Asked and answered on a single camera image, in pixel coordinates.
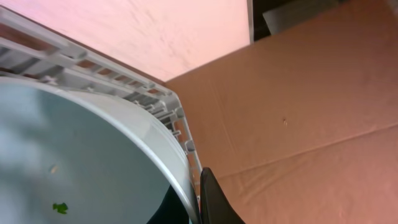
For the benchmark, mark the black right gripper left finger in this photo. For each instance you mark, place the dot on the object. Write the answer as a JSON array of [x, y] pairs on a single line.
[[171, 210]]

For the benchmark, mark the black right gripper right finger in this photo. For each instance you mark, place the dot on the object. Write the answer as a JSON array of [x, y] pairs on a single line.
[[215, 208]]

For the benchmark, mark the light blue bowl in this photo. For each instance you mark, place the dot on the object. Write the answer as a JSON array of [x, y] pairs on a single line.
[[71, 156]]

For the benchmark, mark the grey plastic dishwasher rack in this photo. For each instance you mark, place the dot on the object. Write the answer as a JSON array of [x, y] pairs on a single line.
[[34, 52]]

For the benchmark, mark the brown cardboard sheet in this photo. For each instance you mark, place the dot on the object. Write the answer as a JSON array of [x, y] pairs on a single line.
[[301, 127]]

